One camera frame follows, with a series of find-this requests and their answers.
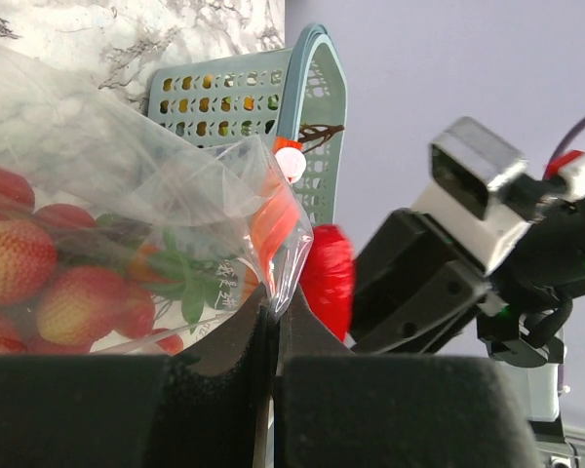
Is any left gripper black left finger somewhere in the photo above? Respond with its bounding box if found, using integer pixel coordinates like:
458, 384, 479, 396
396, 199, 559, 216
0, 288, 268, 467

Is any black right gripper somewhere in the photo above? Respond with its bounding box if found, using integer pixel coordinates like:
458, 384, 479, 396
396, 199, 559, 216
350, 198, 585, 366

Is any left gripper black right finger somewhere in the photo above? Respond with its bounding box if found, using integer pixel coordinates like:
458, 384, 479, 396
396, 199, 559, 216
274, 292, 540, 468

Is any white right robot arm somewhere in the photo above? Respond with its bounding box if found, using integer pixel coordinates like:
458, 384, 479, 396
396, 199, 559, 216
351, 184, 585, 442

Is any light blue plastic basket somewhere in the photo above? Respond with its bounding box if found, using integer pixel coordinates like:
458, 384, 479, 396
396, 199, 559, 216
147, 23, 348, 224

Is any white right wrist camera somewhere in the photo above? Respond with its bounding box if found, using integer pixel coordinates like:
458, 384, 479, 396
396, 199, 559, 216
411, 116, 529, 275

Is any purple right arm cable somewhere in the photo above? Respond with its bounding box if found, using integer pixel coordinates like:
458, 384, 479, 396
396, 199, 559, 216
543, 104, 585, 201

